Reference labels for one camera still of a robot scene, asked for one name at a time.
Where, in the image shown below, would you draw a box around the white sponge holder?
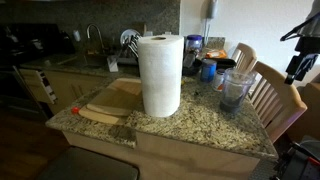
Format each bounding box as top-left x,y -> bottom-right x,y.
106,55 -> 120,73

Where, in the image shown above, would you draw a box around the light wooden chair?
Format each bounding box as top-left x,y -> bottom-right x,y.
230,42 -> 258,73
249,60 -> 308,144

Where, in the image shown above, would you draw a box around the large wooden cutting board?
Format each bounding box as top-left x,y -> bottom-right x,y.
86,77 -> 144,117

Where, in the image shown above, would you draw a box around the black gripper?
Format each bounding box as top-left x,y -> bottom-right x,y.
284,35 -> 320,85

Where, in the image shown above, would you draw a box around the white soap bottle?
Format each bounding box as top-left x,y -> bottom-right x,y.
72,29 -> 82,43

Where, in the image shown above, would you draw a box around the clear plastic cup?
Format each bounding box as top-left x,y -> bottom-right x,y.
219,68 -> 257,114

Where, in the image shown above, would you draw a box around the dark grey stool seat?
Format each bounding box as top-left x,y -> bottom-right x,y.
36,146 -> 140,180

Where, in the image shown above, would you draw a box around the black stove oven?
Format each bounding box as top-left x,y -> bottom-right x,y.
0,23 -> 69,121

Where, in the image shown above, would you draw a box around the blue can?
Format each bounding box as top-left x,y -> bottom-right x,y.
199,58 -> 218,83

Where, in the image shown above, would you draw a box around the small wooden cutting board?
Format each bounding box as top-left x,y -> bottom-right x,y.
78,105 -> 129,126

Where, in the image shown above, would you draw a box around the dish rack with utensils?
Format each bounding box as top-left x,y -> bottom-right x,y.
113,33 -> 143,66

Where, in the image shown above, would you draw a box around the glass jar with blue lid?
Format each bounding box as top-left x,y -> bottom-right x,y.
184,34 -> 204,62

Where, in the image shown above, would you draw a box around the white paper towel roll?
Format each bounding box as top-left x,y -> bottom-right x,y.
137,34 -> 185,118

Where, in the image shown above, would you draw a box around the metal kitchen faucet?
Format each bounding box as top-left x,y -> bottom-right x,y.
85,23 -> 106,54

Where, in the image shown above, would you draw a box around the black and red robot base gear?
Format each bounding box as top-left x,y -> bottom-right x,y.
271,141 -> 320,180

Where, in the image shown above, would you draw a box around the dark round bowl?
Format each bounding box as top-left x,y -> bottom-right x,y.
182,59 -> 203,77

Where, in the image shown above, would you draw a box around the orange snack packet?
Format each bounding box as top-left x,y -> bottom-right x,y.
205,49 -> 228,60

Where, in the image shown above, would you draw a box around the open beige kitchen drawer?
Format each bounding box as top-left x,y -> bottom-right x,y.
18,68 -> 58,105

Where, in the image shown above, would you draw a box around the white plate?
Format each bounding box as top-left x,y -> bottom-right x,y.
119,28 -> 142,46

